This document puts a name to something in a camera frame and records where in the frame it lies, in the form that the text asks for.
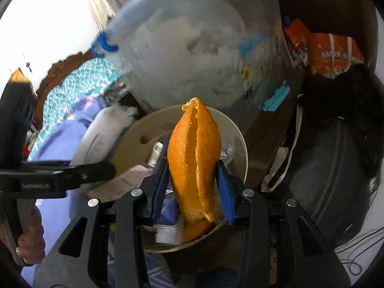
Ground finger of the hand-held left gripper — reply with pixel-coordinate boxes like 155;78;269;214
22;160;117;199

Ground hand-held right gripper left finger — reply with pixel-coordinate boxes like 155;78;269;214
33;155;170;288

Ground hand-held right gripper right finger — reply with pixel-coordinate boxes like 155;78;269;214
216;160;350;288

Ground large orange peel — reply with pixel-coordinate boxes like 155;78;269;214
167;97;222;224

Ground white tissue pack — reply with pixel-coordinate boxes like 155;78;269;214
71;104;139;170

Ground round beige trash bin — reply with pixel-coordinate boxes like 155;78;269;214
112;104;249;253

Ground person's left hand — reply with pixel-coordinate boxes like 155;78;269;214
16;206;46;267

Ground purple packet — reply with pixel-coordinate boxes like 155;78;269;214
157;190;182;226

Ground pink booklet with yellow edge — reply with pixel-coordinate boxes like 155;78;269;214
88;164;157;202

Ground carved wooden headboard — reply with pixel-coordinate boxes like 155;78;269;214
31;50;94;132

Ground teal patterned quilt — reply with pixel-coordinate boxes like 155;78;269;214
27;58;122;153

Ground black leather bag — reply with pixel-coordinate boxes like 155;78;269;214
280;64;381;248

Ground clear storage box blue lid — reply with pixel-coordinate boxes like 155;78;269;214
91;0;292;140

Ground orange snack bag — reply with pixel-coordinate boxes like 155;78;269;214
283;18;366;80

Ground black cable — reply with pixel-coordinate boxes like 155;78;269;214
334;226;384;276

